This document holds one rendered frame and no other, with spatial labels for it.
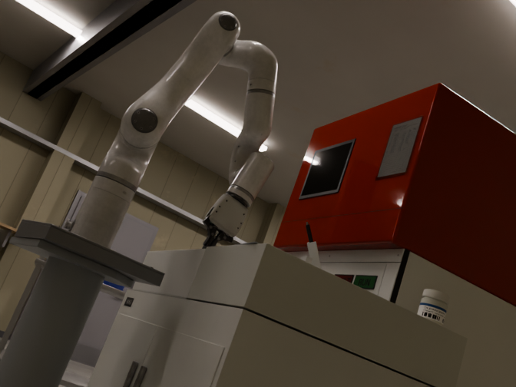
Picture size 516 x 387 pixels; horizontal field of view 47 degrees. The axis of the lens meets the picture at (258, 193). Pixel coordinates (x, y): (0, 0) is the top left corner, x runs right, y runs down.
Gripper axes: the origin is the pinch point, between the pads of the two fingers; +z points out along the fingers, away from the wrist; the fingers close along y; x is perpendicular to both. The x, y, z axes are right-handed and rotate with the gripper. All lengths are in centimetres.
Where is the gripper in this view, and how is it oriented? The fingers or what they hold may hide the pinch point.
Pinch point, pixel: (209, 243)
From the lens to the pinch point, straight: 172.1
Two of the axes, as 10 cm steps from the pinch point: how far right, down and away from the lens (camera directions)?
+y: -7.4, -6.0, -3.1
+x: 4.5, -1.0, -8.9
